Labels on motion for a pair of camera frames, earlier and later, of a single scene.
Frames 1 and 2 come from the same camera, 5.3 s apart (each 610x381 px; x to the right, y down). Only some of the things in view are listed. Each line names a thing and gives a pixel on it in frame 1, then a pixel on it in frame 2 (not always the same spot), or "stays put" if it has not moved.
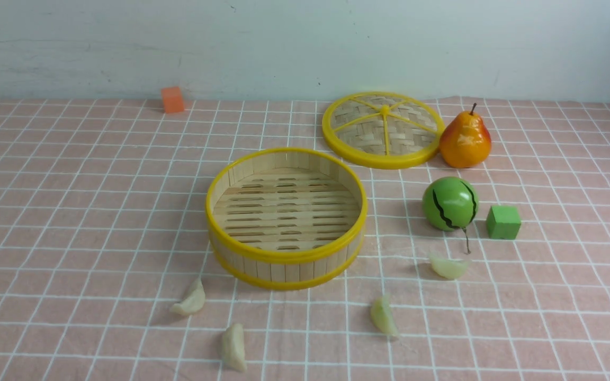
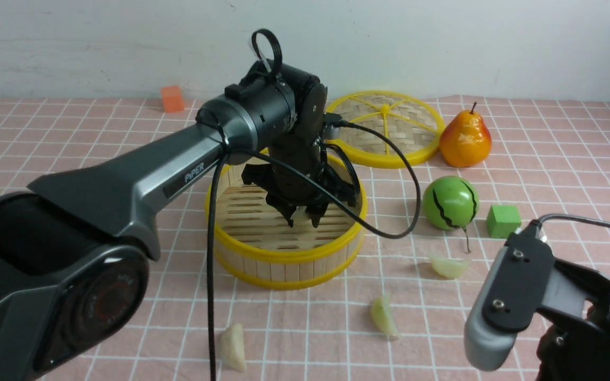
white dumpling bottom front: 233,347 stays put
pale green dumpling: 450,269 stays put
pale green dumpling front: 382,316 stays put
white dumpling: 194,302 -> 299,214
